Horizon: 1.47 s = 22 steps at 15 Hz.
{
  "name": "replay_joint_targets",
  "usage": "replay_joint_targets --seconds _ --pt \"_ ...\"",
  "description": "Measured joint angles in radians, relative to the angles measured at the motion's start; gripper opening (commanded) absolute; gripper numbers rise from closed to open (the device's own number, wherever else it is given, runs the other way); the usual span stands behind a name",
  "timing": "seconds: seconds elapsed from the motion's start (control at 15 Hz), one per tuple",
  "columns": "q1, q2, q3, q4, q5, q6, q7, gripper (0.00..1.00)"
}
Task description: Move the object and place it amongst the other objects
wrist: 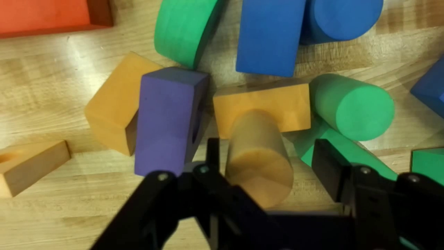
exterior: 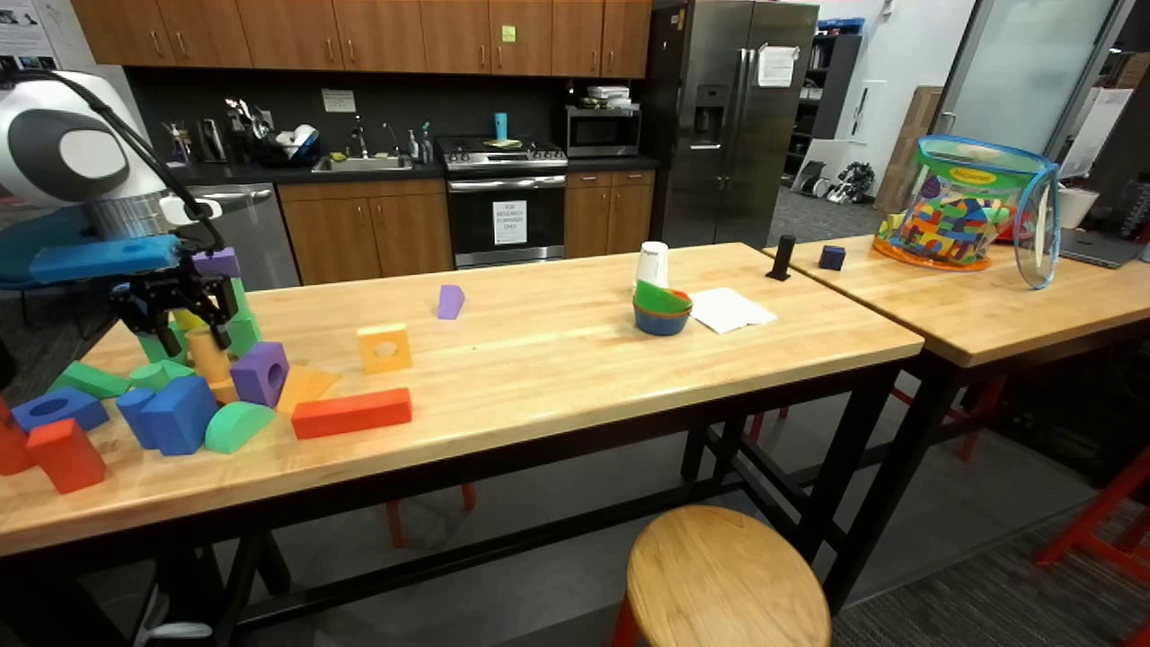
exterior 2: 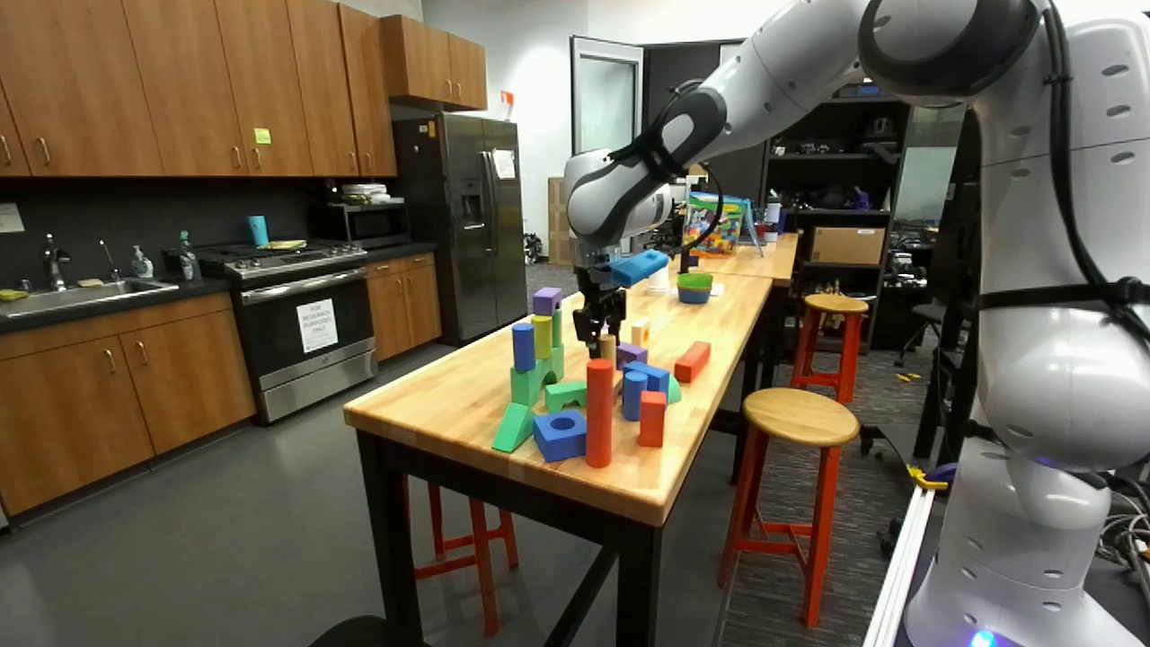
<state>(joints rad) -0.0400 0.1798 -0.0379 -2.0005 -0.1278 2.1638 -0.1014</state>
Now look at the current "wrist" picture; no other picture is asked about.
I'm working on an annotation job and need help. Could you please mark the large blue foam block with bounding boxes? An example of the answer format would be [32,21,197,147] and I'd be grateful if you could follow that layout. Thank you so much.
[235,0,308,79]

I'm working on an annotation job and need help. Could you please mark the yellow wooden block left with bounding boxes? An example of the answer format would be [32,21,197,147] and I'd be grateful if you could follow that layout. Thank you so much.
[83,51,164,157]

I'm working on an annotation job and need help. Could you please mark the purple foam square with hole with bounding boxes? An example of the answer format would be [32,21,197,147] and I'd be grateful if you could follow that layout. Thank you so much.
[133,66,213,178]

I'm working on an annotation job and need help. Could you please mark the yellow wooden block centre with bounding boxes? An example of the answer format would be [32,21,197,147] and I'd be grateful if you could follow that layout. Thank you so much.
[213,82,312,140]

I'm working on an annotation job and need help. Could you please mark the blue foam cylinder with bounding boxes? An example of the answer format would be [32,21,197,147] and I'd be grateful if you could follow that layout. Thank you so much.
[300,0,386,46]

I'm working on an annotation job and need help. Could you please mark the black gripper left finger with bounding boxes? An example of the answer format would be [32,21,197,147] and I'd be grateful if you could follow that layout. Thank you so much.
[89,136,268,250]

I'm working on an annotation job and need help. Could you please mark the yellow wooden block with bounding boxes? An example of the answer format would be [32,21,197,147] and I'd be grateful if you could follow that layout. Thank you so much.
[213,82,312,140]
[83,51,164,157]

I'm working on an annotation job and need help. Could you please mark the blue foam block with hole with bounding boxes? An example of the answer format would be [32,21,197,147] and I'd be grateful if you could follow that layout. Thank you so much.
[410,54,444,119]

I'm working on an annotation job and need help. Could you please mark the long red foam block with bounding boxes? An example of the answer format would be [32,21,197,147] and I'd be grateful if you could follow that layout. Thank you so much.
[0,0,115,39]

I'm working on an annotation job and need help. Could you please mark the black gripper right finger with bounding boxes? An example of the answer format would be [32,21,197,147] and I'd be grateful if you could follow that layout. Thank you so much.
[311,137,444,250]

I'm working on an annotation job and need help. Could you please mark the tan wooden block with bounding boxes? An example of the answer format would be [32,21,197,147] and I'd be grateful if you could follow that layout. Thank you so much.
[0,139,74,200]

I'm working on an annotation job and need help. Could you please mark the green foam half cylinder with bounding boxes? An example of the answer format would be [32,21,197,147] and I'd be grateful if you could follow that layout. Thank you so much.
[153,0,226,69]

